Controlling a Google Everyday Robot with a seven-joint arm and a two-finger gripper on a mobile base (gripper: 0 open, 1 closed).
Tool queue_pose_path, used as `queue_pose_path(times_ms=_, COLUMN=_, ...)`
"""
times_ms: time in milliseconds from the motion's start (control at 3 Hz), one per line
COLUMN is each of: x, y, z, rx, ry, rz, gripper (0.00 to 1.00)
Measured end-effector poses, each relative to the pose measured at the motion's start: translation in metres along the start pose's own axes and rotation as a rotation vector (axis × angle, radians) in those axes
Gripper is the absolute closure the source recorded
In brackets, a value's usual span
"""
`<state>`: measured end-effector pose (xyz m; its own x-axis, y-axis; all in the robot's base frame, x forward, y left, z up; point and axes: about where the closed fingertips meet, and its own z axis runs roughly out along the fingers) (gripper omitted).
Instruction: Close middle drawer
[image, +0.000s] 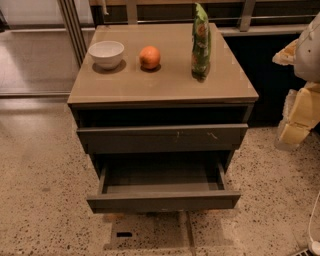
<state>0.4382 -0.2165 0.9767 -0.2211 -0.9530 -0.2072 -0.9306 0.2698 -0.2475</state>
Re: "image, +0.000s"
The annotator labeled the white ceramic bowl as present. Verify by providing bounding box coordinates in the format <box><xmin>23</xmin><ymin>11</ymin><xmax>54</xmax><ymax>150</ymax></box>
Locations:
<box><xmin>88</xmin><ymin>41</ymin><xmax>124</xmax><ymax>70</ymax></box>

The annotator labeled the grey drawer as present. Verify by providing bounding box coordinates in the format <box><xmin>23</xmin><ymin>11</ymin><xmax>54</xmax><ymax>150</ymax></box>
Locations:
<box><xmin>77</xmin><ymin>124</ymin><xmax>248</xmax><ymax>154</ymax></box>
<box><xmin>87</xmin><ymin>162</ymin><xmax>240</xmax><ymax>213</ymax></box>

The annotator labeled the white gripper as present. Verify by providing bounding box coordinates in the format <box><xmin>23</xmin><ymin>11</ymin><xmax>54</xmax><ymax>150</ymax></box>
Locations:
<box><xmin>272</xmin><ymin>39</ymin><xmax>320</xmax><ymax>150</ymax></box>

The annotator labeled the grey top drawer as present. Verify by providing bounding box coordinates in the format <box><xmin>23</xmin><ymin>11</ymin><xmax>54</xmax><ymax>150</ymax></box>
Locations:
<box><xmin>77</xmin><ymin>124</ymin><xmax>248</xmax><ymax>154</ymax></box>

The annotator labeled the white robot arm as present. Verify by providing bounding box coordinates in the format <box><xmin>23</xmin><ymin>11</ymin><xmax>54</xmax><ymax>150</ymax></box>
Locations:
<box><xmin>272</xmin><ymin>13</ymin><xmax>320</xmax><ymax>151</ymax></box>

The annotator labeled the orange fruit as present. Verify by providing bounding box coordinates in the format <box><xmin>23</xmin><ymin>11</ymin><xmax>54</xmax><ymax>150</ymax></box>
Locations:
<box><xmin>139</xmin><ymin>46</ymin><xmax>161</xmax><ymax>70</ymax></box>

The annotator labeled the green chip bag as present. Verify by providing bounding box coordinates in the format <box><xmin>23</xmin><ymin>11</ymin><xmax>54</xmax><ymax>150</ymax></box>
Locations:
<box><xmin>191</xmin><ymin>3</ymin><xmax>211</xmax><ymax>79</ymax></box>

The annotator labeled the grey drawer cabinet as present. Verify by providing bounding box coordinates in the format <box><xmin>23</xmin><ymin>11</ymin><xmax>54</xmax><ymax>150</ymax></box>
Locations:
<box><xmin>67</xmin><ymin>22</ymin><xmax>260</xmax><ymax>214</ymax></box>

